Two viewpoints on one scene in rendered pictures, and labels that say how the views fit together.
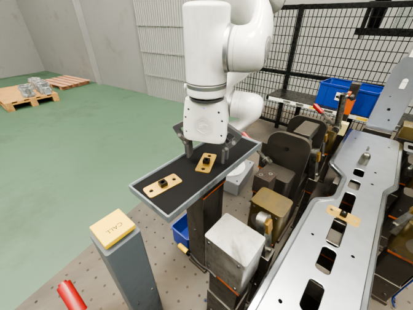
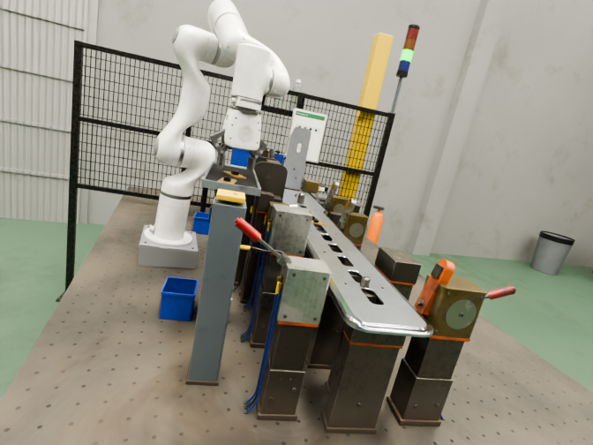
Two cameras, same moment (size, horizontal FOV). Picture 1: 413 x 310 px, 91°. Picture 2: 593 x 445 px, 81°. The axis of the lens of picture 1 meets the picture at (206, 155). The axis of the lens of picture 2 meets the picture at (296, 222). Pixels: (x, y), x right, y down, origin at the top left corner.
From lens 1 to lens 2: 0.76 m
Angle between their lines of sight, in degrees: 52
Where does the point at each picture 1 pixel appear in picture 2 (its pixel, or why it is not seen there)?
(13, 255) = not seen: outside the picture
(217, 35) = (267, 69)
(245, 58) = (282, 86)
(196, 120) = (241, 128)
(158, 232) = (131, 320)
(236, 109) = (191, 154)
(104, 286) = (109, 385)
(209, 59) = (261, 81)
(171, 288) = not seen: hidden behind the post
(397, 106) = (299, 165)
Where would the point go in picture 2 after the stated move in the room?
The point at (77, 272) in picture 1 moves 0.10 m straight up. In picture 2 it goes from (39, 397) to (40, 355)
